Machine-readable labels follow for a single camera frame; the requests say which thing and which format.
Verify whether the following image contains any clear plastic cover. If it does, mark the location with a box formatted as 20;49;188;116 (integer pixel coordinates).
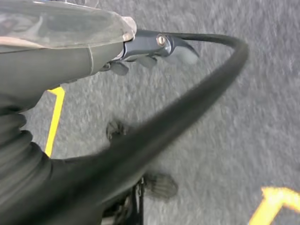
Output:
0;0;137;50

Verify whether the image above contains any ribbed grey robot foot pad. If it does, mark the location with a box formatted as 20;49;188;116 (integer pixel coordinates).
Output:
143;172;179;201
106;119;129;143

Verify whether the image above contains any black robot leg joint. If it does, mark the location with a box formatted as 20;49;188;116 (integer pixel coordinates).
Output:
102;177;145;225

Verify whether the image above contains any thick black cable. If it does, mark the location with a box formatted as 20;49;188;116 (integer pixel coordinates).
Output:
47;32;249;218

